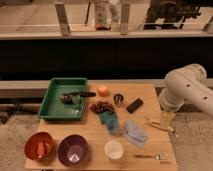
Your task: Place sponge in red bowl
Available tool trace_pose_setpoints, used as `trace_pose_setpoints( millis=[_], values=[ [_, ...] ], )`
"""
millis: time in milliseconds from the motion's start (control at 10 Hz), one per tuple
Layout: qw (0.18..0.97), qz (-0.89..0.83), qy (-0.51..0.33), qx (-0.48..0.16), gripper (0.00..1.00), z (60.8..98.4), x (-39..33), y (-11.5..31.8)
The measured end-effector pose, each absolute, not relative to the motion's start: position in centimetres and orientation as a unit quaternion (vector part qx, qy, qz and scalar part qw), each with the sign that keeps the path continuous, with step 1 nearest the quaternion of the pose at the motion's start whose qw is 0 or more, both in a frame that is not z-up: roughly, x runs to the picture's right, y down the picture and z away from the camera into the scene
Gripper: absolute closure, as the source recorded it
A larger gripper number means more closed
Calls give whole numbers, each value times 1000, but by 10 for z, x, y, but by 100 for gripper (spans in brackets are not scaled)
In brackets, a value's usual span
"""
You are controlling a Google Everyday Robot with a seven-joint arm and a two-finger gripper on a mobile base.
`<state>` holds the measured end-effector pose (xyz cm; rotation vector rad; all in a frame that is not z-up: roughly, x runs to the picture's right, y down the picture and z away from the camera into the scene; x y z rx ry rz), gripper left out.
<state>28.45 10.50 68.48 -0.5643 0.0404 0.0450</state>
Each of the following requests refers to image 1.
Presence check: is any teal green sponge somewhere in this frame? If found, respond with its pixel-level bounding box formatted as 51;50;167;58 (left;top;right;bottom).
99;112;117;124

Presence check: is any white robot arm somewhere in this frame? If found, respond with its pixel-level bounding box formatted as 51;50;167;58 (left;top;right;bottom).
159;64;213;117

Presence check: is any purple bowl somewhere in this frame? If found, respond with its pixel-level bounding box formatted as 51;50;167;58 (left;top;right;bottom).
58;134;89;167

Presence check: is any red bowl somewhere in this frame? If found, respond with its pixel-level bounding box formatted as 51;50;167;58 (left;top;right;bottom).
24;132;54;161

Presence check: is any orange fruit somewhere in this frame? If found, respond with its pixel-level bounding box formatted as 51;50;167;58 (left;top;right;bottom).
97;85;109;97

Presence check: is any small metal cup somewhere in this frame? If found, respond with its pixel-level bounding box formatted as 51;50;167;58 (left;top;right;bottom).
113;93;124;107

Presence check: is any bunch of dark grapes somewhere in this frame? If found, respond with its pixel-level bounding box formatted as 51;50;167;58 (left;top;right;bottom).
90;101;115;114

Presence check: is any black rectangular block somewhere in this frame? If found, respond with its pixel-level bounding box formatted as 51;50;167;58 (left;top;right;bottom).
127;98;143;113

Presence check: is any blue plastic cup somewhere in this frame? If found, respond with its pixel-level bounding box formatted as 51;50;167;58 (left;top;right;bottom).
106;118;119;134

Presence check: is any green plastic tray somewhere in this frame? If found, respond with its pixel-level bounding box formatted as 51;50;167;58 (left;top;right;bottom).
38;78;87;121

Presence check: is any blue grey cloth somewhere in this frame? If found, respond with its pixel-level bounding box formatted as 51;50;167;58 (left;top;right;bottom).
122;120;148;148

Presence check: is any white red carton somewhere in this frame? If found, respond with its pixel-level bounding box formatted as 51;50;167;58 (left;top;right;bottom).
94;0;110;30

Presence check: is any white cup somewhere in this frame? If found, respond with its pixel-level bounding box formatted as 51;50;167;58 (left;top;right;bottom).
104;140;124;161

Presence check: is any banana peel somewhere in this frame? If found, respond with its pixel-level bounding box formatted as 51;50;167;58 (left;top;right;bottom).
147;112;175;133

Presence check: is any silver fork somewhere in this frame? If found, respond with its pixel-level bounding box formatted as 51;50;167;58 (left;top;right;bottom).
132;153;167;160

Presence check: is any orange carrot piece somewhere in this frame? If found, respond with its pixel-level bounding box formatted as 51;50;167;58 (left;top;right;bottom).
37;142;45;159

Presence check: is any black machine in background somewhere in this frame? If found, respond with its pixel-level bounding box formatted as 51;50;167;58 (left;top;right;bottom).
143;0;203;30

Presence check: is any black handled ladle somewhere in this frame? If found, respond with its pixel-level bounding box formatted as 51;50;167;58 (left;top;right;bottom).
60;92;96;104

